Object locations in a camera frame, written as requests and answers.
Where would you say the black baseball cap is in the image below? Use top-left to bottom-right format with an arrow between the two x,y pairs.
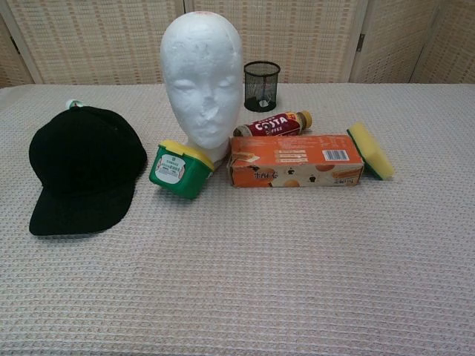
28,105 -> 148,237

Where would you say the white foam mannequin head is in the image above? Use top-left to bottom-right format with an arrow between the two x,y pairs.
160,11 -> 244,163

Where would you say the green tub with yellow lid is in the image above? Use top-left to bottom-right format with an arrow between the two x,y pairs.
148,139 -> 215,201

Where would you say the orange biscuit box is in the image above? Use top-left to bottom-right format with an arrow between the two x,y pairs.
226,134 -> 365,189

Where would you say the Costa coffee bottle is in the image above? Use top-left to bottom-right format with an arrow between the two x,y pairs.
232,110 -> 313,138

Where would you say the beige waffle tablecloth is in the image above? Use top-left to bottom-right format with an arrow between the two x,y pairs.
0,82 -> 475,356

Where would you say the black mesh pen holder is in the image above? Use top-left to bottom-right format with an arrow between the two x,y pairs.
243,61 -> 282,113

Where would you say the yellow and green sponge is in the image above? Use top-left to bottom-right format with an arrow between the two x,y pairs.
346,122 -> 396,182

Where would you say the woven folding screen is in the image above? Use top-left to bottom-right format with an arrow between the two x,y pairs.
0,0 -> 475,89

